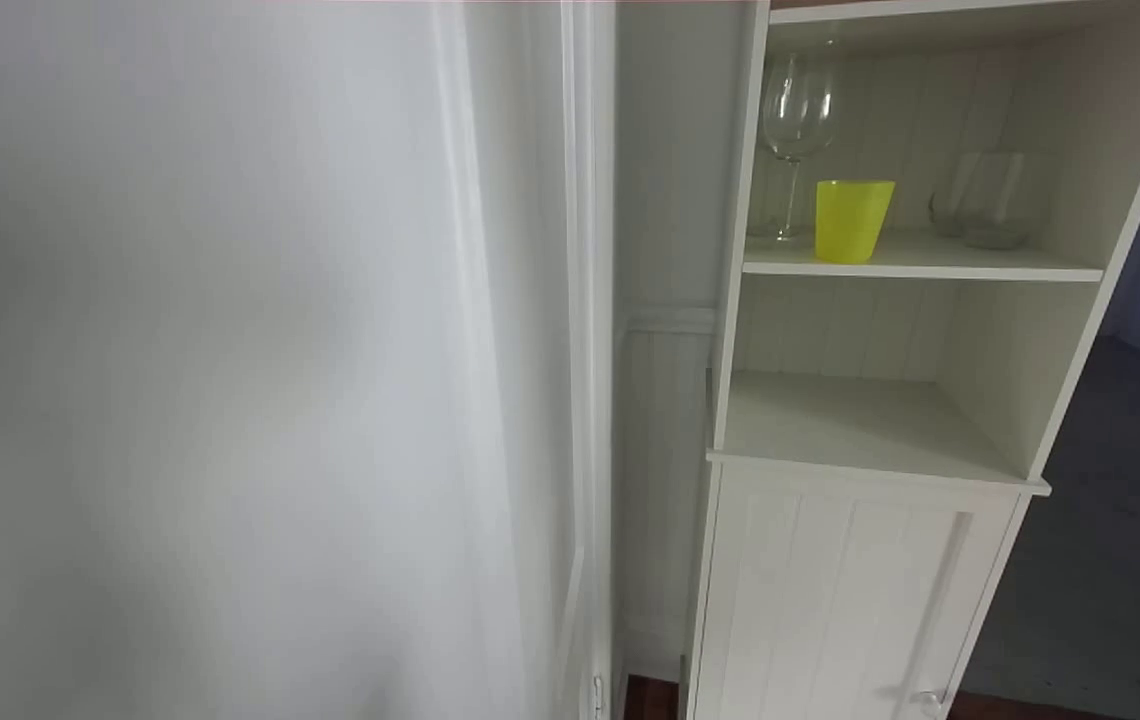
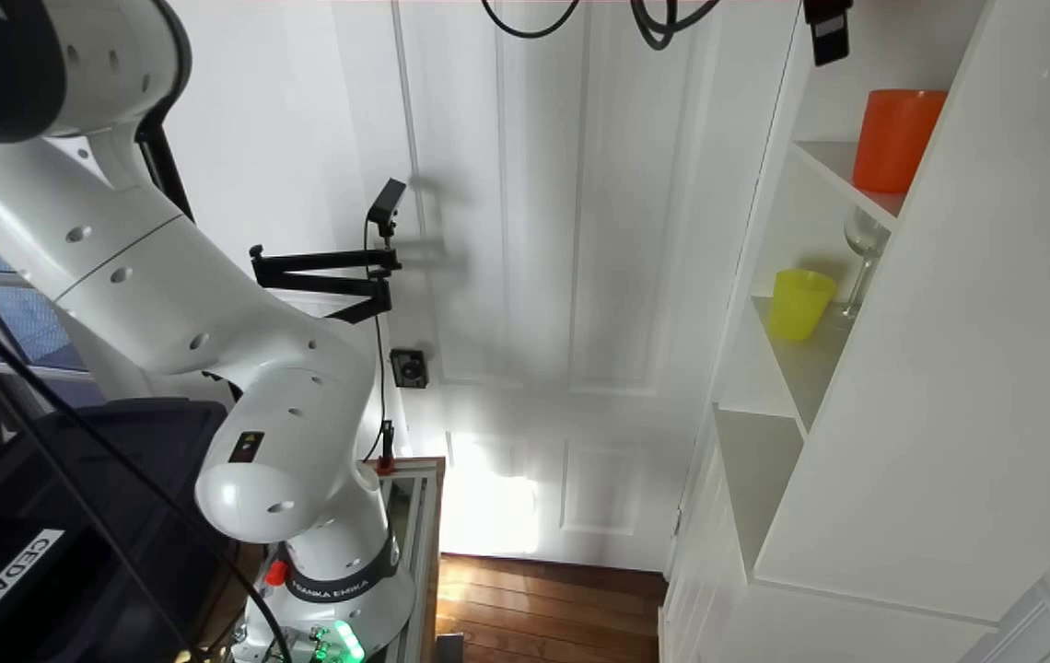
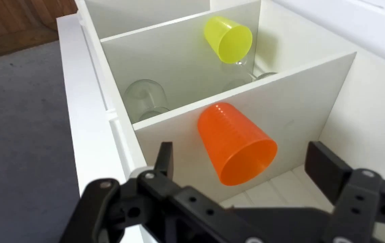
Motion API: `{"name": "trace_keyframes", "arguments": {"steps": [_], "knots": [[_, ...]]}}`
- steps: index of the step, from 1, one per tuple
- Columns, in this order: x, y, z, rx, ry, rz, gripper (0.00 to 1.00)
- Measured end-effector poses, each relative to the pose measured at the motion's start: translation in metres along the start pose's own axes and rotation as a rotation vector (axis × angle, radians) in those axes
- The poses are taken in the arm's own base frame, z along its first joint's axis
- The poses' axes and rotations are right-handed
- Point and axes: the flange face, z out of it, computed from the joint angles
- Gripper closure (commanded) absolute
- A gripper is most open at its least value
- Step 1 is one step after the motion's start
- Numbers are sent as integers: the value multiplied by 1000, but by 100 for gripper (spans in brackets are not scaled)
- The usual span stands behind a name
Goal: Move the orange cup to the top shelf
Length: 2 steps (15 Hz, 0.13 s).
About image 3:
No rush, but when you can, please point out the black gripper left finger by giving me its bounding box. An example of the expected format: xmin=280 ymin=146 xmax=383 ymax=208
xmin=58 ymin=141 xmax=269 ymax=243

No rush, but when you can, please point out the yellow plastic cup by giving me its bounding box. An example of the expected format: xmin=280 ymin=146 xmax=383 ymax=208
xmin=202 ymin=15 xmax=254 ymax=65

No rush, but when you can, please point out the orange plastic cup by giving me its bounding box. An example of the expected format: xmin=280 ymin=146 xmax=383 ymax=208
xmin=196 ymin=102 xmax=280 ymax=188

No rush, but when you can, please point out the clear stemless glass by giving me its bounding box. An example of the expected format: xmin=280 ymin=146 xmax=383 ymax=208
xmin=122 ymin=79 xmax=172 ymax=125

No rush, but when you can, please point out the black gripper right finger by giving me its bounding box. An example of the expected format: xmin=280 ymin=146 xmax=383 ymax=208
xmin=304 ymin=141 xmax=385 ymax=243

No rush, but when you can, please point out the white wooden shelf cabinet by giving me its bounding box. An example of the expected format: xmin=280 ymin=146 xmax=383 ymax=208
xmin=56 ymin=0 xmax=385 ymax=243

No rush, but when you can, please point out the clear stemmed wine glass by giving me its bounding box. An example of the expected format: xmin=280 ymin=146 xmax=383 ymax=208
xmin=222 ymin=57 xmax=279 ymax=92

